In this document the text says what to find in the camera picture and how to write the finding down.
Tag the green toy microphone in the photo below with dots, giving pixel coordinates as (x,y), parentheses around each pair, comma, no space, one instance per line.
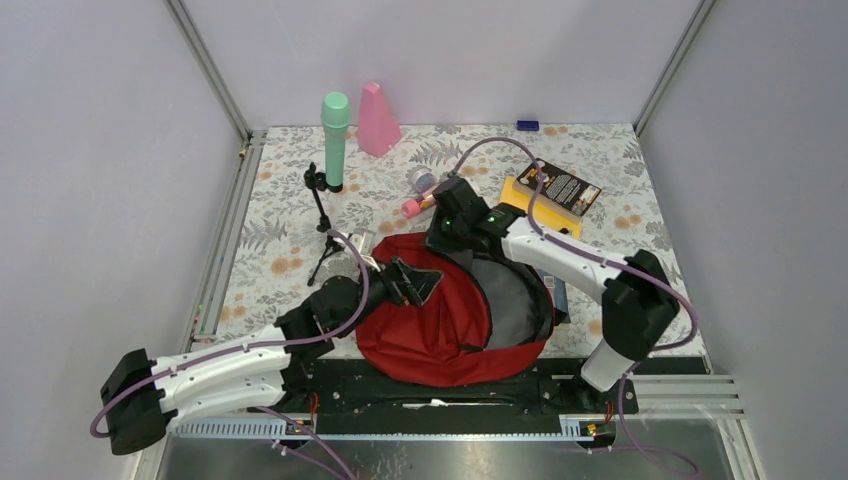
(335,118)

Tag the floral table mat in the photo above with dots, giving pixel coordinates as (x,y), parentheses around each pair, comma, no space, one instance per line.
(278,262)

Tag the black mini tripod stand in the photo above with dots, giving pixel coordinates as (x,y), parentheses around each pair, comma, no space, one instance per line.
(315,181)

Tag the clear glitter jar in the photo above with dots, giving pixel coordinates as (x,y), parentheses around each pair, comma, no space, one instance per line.
(422,179)

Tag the pink cone block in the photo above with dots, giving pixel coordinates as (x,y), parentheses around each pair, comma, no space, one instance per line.
(378,130)

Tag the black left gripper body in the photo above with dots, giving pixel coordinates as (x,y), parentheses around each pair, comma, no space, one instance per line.
(381,289)

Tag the yellow book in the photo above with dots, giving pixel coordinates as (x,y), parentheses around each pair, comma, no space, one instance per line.
(547,216)

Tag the dark blue book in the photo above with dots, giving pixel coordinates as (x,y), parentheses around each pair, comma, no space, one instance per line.
(557,290)

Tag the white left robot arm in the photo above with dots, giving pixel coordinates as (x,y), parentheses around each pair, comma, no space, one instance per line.
(144,398)

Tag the black paperback book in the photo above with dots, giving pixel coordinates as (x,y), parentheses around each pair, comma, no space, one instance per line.
(561,190)

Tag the red backpack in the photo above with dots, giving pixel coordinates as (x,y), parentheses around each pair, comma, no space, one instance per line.
(485,321)

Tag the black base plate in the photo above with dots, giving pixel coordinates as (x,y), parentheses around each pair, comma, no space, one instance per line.
(350,397)

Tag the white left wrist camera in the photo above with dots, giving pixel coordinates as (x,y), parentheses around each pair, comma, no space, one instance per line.
(364,242)

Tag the small blue block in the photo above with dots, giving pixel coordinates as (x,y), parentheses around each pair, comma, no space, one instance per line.
(527,125)

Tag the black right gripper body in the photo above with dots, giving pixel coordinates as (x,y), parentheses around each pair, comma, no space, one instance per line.
(445,233)

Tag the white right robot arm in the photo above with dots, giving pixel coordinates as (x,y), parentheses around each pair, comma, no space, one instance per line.
(636,300)

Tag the pink capped tube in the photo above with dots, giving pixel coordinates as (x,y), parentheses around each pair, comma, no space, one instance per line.
(413,207)

